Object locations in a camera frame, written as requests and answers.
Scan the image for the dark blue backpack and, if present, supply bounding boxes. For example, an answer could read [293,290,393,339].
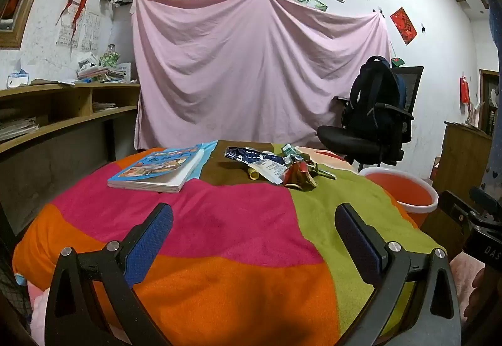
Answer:
[345,56,406,143]

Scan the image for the colourful patchwork blanket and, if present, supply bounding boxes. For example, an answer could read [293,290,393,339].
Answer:
[12,140,448,346]

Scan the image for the red brown wrapper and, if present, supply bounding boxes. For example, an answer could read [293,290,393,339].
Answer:
[283,158,318,190]

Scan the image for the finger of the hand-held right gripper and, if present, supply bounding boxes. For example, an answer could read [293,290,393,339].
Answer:
[438,190,471,231]
[468,186,502,219]

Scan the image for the blue grey wrapper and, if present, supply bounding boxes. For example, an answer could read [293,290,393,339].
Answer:
[224,146,283,166]

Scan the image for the wooden cabinet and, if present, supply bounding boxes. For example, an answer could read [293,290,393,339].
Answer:
[429,121,494,213]

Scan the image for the red hanging ornament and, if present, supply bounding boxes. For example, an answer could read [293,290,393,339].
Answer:
[460,72,471,104]

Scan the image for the blue tissue box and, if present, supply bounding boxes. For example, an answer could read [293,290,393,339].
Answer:
[7,70,31,89]

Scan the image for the pink hanging sheet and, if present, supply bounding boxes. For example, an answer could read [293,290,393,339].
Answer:
[131,0,393,150]

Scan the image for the red wall poster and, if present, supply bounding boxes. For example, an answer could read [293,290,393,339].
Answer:
[390,7,418,46]

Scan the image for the pink plush toy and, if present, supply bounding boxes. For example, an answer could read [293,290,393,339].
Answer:
[30,287,56,344]

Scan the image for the green wall photos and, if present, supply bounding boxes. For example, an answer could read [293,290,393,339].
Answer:
[294,0,328,12]

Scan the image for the paper wall calendar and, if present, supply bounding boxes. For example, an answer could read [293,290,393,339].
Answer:
[56,12,103,50]

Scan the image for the white barcode box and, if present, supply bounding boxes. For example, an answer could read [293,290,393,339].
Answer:
[77,51,99,70]

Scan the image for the wooden wall shelf unit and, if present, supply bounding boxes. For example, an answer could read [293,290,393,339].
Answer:
[0,80,141,174]

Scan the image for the green printed snack packet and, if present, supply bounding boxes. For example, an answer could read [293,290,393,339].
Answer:
[308,163,337,179]
[281,143,307,166]

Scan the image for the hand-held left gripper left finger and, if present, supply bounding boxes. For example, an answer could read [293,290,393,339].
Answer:
[44,203,174,346]

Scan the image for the person's right hand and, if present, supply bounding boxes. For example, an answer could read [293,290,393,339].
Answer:
[464,267,502,327]

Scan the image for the stack of books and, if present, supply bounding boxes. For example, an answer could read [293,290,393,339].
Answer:
[76,65,126,82]

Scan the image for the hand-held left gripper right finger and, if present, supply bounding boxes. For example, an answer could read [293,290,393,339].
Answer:
[334,203,461,346]

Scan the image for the illustrated paperback book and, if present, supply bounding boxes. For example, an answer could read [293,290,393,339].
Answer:
[107,142,205,193]

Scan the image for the pink fleece cloth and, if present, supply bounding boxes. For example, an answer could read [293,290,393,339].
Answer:
[449,252,487,327]

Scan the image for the black office chair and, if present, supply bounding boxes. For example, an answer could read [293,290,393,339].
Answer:
[317,65,425,173]

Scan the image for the pile of newspapers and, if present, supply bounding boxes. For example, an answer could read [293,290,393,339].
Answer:
[0,117,40,143]

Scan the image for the glass candy jar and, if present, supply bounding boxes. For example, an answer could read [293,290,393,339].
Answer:
[100,44,120,68]

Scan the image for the orange bucket white rim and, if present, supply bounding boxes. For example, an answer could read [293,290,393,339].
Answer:
[359,166,439,229]

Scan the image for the wooden door frame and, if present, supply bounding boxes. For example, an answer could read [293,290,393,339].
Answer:
[478,69,502,137]

